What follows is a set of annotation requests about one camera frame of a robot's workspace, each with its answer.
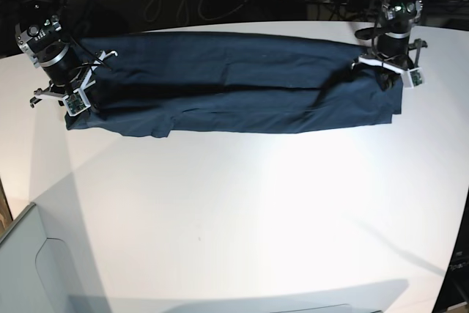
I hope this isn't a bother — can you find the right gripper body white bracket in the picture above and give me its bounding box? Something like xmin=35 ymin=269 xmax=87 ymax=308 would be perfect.
xmin=29 ymin=43 xmax=118 ymax=117

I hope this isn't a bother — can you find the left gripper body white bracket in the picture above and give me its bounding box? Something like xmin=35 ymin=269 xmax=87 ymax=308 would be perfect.
xmin=351 ymin=30 xmax=428 ymax=89

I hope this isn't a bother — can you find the dark blue T-shirt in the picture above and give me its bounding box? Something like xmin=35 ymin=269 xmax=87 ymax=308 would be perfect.
xmin=65 ymin=32 xmax=403 ymax=138

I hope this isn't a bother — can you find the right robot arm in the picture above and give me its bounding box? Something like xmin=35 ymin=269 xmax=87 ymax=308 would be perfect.
xmin=15 ymin=0 xmax=118 ymax=117

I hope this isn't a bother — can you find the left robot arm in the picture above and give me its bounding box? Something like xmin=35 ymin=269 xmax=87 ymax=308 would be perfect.
xmin=352 ymin=0 xmax=428 ymax=91

